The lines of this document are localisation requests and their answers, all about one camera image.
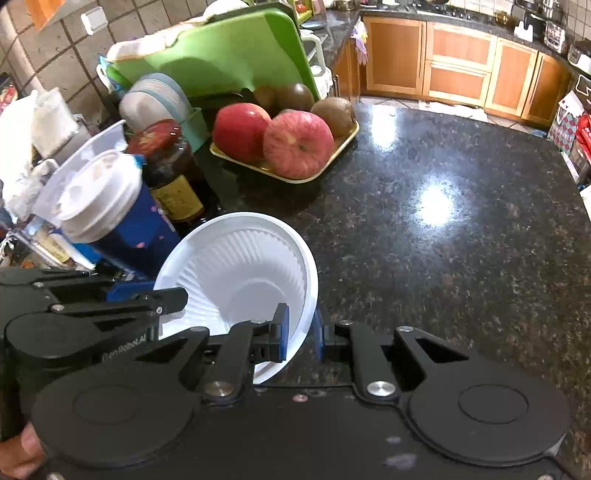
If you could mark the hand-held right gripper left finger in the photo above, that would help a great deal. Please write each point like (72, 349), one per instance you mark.
(281, 332)

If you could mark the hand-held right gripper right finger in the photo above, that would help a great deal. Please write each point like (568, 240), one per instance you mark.
(318, 339)

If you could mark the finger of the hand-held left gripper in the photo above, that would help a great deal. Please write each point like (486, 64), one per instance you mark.
(152, 302)
(131, 291)

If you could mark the large white plastic bowl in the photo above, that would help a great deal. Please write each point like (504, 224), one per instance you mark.
(240, 263)

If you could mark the person's left hand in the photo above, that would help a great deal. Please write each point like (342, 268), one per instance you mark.
(18, 452)

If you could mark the blue paper cup white lid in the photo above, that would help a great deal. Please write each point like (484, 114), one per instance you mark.
(124, 230)

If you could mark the dark sauce jar red lid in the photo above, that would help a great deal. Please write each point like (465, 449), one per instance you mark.
(173, 175)

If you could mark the clear plastic container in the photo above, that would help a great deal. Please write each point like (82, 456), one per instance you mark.
(87, 152)

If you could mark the white plastic bag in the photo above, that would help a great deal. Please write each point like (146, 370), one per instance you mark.
(41, 129)

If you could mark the red apple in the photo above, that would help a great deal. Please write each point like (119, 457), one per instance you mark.
(240, 131)
(298, 145)

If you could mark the yellow fruit tray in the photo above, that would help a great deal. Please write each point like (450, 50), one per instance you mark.
(341, 138)

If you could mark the brown kiwi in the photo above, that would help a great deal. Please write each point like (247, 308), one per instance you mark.
(334, 115)
(296, 96)
(265, 97)

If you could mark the white cloth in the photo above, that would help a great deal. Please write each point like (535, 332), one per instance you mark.
(138, 48)

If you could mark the green cutting board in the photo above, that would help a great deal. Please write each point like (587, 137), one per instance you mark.
(221, 50)

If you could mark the white jug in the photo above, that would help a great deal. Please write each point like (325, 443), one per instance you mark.
(314, 50)

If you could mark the wooden lower kitchen cabinets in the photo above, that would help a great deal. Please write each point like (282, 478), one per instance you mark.
(461, 60)

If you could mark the patterned shopping bag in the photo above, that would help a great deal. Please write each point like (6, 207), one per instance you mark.
(569, 120)

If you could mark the white wall switch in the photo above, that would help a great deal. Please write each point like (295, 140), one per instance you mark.
(93, 19)

